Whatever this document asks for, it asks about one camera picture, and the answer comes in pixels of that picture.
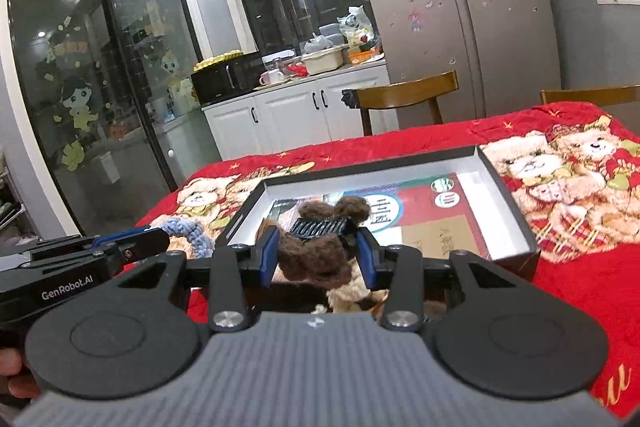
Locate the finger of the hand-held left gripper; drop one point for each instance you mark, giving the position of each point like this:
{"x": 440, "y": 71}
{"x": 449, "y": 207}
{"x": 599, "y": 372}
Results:
{"x": 135, "y": 238}

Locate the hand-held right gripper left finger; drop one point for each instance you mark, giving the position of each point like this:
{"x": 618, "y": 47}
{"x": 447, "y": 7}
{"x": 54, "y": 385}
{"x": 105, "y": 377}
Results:
{"x": 269, "y": 257}

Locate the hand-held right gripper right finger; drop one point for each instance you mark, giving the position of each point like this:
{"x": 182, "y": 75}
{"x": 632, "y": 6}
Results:
{"x": 367, "y": 263}

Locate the brown fuzzy bear hair clip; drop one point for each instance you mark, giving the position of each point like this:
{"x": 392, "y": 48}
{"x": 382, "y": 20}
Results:
{"x": 310, "y": 252}

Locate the blue and beige braided scrunchie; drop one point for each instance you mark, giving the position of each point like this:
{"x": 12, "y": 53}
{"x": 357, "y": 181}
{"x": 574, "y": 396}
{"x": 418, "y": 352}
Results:
{"x": 186, "y": 231}

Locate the shallow black and white box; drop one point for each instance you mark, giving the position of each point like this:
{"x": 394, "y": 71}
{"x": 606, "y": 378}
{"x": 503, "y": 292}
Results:
{"x": 495, "y": 187}

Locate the person's left hand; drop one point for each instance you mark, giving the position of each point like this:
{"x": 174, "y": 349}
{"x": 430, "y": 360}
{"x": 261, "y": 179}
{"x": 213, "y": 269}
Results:
{"x": 14, "y": 372}

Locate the colourful printed paper sheet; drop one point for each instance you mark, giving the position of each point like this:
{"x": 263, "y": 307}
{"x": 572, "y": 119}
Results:
{"x": 425, "y": 217}

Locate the metal storage rack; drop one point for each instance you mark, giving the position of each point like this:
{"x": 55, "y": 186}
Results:
{"x": 9, "y": 202}

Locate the white kitchen cabinet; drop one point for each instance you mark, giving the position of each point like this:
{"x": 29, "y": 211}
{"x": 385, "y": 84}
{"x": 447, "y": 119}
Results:
{"x": 285, "y": 112}

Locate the glass sliding door with stickers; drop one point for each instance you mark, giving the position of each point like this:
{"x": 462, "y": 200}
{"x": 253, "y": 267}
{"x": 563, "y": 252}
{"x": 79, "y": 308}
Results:
{"x": 100, "y": 82}

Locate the wooden chair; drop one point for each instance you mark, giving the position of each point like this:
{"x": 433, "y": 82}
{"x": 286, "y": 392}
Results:
{"x": 590, "y": 96}
{"x": 400, "y": 93}

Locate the white cup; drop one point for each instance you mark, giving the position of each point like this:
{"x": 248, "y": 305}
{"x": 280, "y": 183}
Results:
{"x": 272, "y": 78}

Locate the black microwave oven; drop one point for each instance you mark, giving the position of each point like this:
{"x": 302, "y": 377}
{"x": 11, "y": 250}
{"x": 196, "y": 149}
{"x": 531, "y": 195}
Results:
{"x": 225, "y": 79}

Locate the yellow cloth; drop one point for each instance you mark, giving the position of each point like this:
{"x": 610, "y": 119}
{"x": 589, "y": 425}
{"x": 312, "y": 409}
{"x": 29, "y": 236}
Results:
{"x": 215, "y": 61}

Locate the clear container with white lid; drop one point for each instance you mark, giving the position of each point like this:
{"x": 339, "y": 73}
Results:
{"x": 280, "y": 59}

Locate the beige plastic basin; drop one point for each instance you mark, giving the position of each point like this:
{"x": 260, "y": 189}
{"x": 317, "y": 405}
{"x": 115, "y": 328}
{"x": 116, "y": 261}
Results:
{"x": 325, "y": 61}

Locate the orange box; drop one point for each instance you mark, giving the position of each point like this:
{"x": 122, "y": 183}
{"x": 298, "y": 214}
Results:
{"x": 365, "y": 56}

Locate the red bear printed blanket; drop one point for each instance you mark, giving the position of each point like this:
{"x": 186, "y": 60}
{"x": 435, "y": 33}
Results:
{"x": 575, "y": 217}

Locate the grey plastic bag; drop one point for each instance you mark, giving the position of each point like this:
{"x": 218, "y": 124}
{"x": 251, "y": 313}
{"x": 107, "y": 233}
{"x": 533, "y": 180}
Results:
{"x": 317, "y": 44}

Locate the stack of grey bowls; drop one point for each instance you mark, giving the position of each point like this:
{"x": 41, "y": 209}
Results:
{"x": 331, "y": 32}

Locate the printed plastic bag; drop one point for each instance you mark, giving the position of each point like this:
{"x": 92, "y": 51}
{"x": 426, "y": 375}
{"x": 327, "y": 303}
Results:
{"x": 357, "y": 29}

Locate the silver refrigerator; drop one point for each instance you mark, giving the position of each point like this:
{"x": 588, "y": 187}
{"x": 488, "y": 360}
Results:
{"x": 450, "y": 32}

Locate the cartoon figure fridge sticker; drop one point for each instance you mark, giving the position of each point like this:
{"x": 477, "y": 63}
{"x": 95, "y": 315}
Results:
{"x": 416, "y": 21}

